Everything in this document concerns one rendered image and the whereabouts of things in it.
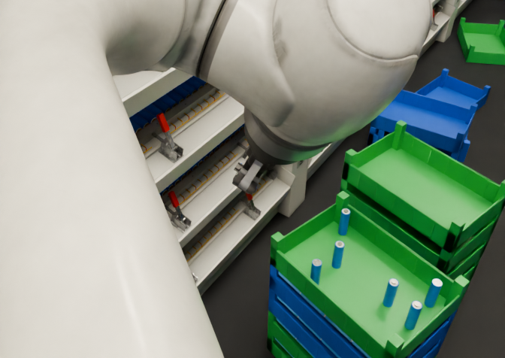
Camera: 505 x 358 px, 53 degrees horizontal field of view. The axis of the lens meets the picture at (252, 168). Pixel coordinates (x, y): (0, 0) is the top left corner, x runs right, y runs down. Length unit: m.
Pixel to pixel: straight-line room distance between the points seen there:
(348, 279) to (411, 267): 0.13
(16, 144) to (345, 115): 0.22
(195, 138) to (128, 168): 0.85
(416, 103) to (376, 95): 1.64
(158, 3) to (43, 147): 0.17
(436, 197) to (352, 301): 0.36
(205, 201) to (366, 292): 0.40
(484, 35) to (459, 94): 0.60
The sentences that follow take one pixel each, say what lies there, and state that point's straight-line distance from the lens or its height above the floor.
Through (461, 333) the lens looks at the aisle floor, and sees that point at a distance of 1.42.
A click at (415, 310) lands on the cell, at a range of 0.94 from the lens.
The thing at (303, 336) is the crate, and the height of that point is 0.19.
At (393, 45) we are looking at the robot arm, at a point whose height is 0.99.
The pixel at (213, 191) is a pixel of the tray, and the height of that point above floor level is 0.33.
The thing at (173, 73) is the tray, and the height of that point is 0.70.
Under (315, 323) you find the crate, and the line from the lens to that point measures 1.03.
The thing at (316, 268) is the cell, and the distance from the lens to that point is 0.96.
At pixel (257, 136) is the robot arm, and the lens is 0.45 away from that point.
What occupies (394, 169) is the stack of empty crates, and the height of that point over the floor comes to 0.32.
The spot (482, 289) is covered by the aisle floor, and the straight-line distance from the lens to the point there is 1.52.
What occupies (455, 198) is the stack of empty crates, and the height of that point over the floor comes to 0.32.
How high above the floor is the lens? 1.13
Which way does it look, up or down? 41 degrees down
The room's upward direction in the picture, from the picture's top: straight up
